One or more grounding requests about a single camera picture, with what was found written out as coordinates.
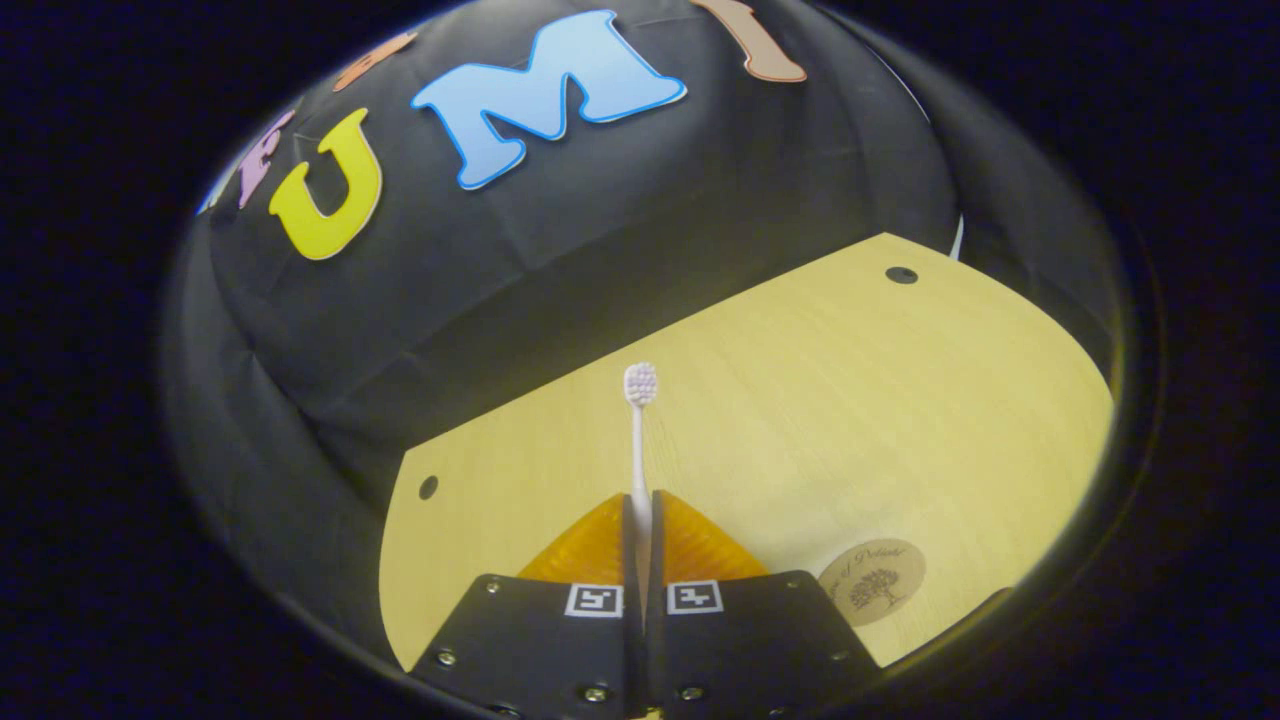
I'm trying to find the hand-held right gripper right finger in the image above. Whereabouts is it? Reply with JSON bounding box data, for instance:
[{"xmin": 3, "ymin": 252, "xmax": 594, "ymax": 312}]
[{"xmin": 645, "ymin": 489, "xmax": 883, "ymax": 720}]

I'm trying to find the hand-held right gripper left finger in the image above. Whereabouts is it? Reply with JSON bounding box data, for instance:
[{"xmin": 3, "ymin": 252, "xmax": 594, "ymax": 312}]
[{"xmin": 410, "ymin": 492, "xmax": 641, "ymax": 720}]

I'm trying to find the round cork coaster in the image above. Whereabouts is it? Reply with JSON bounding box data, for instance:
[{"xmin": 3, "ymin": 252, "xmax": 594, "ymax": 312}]
[{"xmin": 817, "ymin": 538, "xmax": 928, "ymax": 629}]

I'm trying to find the white toothbrush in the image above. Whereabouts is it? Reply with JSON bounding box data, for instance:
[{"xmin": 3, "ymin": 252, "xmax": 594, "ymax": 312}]
[{"xmin": 623, "ymin": 361, "xmax": 661, "ymax": 631}]

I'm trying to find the light wooden desktop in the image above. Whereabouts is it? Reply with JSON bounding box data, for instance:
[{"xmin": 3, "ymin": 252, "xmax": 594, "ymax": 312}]
[{"xmin": 378, "ymin": 232, "xmax": 1116, "ymax": 673}]

